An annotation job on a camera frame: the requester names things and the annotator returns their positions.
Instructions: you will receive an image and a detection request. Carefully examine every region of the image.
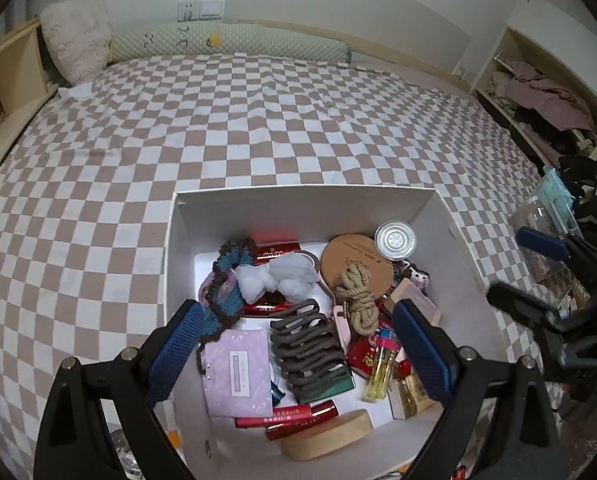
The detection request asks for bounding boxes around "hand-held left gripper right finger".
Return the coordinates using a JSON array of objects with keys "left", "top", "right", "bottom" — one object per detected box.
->
[{"left": 391, "top": 299, "right": 561, "bottom": 480}]

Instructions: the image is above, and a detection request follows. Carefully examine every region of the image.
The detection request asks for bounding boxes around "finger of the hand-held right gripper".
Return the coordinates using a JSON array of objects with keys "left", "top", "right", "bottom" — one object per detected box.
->
[
  {"left": 485, "top": 281, "right": 569, "bottom": 334},
  {"left": 515, "top": 226, "right": 579, "bottom": 264}
]

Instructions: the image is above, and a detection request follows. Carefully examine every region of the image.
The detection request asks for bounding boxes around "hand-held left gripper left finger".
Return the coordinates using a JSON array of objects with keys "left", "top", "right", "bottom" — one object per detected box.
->
[{"left": 33, "top": 299, "right": 209, "bottom": 480}]

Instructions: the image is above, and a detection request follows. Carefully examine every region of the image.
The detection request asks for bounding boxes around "yellow clear lighter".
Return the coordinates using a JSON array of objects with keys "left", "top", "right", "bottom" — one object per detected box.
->
[{"left": 362, "top": 329, "right": 399, "bottom": 403}]

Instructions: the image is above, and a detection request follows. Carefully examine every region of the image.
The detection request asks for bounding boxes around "pink square compact box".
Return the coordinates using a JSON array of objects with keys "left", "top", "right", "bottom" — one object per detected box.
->
[{"left": 382, "top": 277, "right": 441, "bottom": 328}]

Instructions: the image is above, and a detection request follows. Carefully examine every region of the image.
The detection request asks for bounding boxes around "gold packet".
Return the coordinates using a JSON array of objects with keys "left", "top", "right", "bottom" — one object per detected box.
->
[{"left": 388, "top": 375, "right": 444, "bottom": 421}]

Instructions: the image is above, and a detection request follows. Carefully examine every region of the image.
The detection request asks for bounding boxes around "red packet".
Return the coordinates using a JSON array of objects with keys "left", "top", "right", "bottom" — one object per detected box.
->
[{"left": 345, "top": 335, "right": 404, "bottom": 378}]

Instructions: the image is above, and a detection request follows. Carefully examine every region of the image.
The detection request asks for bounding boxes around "purple card wallet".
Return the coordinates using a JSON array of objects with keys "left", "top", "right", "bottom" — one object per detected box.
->
[{"left": 200, "top": 330, "right": 275, "bottom": 418}]

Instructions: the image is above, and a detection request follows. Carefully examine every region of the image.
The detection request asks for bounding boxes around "black white patterned scrunchie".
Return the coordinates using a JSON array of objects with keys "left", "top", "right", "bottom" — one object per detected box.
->
[{"left": 392, "top": 259, "right": 431, "bottom": 295}]

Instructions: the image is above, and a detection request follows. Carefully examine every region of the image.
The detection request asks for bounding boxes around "pink plastic hook clip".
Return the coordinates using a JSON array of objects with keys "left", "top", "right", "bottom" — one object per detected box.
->
[{"left": 325, "top": 304, "right": 351, "bottom": 357}]

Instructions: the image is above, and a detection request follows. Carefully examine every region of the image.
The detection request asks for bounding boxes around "beige rope bundle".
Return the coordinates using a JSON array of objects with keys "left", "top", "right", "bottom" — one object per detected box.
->
[{"left": 332, "top": 262, "right": 382, "bottom": 337}]

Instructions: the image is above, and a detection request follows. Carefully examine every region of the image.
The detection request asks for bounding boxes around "blue crochet piece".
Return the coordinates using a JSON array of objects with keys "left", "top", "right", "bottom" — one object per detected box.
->
[{"left": 198, "top": 239, "right": 260, "bottom": 334}]

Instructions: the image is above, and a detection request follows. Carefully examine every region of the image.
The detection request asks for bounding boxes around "green box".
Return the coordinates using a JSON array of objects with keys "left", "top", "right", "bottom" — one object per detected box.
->
[{"left": 292, "top": 372, "right": 357, "bottom": 405}]

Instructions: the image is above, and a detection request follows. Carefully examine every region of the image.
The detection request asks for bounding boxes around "clear round lid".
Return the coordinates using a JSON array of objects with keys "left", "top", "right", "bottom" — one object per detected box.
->
[{"left": 375, "top": 220, "right": 419, "bottom": 262}]

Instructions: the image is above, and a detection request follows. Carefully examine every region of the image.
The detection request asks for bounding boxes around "round wooden disc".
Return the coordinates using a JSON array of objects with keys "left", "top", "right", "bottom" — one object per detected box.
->
[{"left": 319, "top": 232, "right": 404, "bottom": 303}]

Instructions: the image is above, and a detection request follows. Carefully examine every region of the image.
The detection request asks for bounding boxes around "white fluffy plush bow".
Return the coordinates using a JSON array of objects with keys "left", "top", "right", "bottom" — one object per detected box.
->
[{"left": 235, "top": 252, "right": 320, "bottom": 304}]

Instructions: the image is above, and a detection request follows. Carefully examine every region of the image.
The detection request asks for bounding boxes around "red lipstick tube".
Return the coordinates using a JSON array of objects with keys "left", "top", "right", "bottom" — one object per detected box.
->
[
  {"left": 265, "top": 417, "right": 330, "bottom": 442},
  {"left": 235, "top": 401, "right": 339, "bottom": 429}
]

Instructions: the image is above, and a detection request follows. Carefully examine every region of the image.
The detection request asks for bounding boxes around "white cardboard box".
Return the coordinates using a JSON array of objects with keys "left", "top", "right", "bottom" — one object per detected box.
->
[{"left": 166, "top": 185, "right": 485, "bottom": 480}]

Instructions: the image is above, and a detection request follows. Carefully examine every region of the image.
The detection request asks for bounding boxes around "clear plastic storage box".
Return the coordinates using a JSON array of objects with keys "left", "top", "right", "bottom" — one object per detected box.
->
[{"left": 509, "top": 167, "right": 595, "bottom": 282}]

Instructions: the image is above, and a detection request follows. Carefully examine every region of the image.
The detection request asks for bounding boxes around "teal packet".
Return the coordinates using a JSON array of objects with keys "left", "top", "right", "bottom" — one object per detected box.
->
[{"left": 538, "top": 167, "right": 577, "bottom": 234}]

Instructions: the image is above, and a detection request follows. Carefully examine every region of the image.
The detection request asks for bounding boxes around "black bag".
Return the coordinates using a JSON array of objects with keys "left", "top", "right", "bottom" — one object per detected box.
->
[{"left": 558, "top": 155, "right": 597, "bottom": 234}]

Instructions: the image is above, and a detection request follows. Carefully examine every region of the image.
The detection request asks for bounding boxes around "clear bottle white label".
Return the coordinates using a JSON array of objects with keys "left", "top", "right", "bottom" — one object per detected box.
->
[{"left": 107, "top": 425, "right": 147, "bottom": 480}]

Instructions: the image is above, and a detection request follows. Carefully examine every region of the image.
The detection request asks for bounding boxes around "pile of pink clothes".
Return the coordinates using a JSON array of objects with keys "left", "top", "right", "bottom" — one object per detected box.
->
[{"left": 485, "top": 60, "right": 597, "bottom": 157}]

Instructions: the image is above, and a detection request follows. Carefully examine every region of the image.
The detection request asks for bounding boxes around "checkered bed sheet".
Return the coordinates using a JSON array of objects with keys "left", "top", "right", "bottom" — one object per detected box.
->
[{"left": 0, "top": 52, "right": 579, "bottom": 480}]

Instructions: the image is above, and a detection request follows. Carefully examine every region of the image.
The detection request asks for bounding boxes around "wooden clothes shelf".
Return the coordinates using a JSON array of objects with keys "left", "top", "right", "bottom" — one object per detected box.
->
[{"left": 471, "top": 25, "right": 597, "bottom": 162}]

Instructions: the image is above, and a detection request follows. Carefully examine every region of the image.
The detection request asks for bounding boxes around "white tissue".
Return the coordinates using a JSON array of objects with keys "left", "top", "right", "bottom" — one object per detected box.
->
[{"left": 58, "top": 82, "right": 94, "bottom": 101}]

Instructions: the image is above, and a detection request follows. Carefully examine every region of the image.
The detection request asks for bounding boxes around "green long bolster pillow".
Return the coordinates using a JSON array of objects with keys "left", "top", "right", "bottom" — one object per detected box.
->
[{"left": 109, "top": 22, "right": 352, "bottom": 64}]

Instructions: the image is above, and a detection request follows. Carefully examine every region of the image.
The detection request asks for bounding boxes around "wooden bedside shelf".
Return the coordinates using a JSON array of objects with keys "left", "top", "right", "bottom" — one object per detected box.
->
[{"left": 0, "top": 17, "right": 62, "bottom": 181}]

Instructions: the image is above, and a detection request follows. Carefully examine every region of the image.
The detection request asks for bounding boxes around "white fluffy pillow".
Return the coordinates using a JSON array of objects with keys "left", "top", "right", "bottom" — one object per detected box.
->
[{"left": 38, "top": 0, "right": 112, "bottom": 86}]

